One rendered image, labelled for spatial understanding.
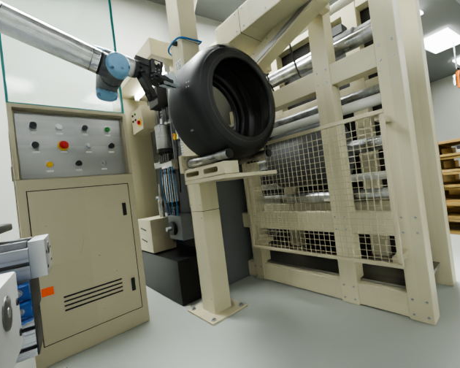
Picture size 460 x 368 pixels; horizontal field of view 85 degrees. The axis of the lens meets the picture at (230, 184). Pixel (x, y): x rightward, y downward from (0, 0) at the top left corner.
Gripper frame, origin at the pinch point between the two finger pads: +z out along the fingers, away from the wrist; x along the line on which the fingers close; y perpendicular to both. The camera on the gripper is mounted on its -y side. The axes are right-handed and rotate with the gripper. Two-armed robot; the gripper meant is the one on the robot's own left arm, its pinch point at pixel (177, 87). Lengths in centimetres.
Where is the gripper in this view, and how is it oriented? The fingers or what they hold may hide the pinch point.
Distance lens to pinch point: 124.9
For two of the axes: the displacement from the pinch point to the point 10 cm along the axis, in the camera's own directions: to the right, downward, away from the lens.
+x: -6.5, 0.9, 7.6
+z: 7.6, 0.4, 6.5
